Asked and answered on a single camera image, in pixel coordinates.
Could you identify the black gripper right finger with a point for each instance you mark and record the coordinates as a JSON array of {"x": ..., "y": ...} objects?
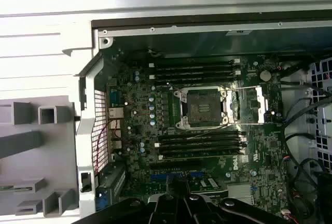
[{"x": 223, "y": 213}]

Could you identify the green motherboard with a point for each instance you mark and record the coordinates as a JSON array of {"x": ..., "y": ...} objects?
[{"x": 259, "y": 156}]

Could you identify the black RAM slot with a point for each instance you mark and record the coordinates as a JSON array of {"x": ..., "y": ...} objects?
[
  {"x": 197, "y": 133},
  {"x": 194, "y": 72},
  {"x": 194, "y": 66},
  {"x": 197, "y": 146},
  {"x": 197, "y": 140},
  {"x": 194, "y": 77},
  {"x": 197, "y": 154},
  {"x": 194, "y": 62}
]

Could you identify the silver chipset heatsink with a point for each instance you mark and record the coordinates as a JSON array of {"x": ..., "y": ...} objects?
[{"x": 240, "y": 194}]

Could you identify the green RAM stick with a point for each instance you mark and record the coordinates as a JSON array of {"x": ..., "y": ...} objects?
[{"x": 13, "y": 188}]

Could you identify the thin metal locking lever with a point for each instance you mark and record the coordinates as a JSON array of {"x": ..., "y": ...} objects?
[
  {"x": 243, "y": 87},
  {"x": 207, "y": 133}
]

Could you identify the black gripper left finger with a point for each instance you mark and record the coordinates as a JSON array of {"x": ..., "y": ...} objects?
[{"x": 145, "y": 213}]

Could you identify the CPU socket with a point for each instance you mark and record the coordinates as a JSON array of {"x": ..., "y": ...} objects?
[{"x": 202, "y": 104}]

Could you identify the grey parts rack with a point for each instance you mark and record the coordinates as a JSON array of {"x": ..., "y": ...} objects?
[{"x": 59, "y": 143}]

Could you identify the round coin battery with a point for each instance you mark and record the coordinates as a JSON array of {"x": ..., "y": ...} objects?
[{"x": 265, "y": 75}]

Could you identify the blue expansion slot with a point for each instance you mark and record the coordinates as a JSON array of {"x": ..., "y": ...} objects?
[{"x": 160, "y": 176}]

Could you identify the silver drive cage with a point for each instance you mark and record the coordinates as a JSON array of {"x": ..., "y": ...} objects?
[{"x": 325, "y": 120}]

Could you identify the metal socket cover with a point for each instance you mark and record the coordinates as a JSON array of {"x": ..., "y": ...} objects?
[{"x": 261, "y": 102}]

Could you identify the silver port block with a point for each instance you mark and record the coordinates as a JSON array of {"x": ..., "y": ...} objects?
[{"x": 116, "y": 112}]

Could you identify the black open PC case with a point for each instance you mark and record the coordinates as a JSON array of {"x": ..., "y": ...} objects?
[{"x": 207, "y": 42}]

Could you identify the blue port connector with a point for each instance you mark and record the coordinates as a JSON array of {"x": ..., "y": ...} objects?
[{"x": 116, "y": 98}]

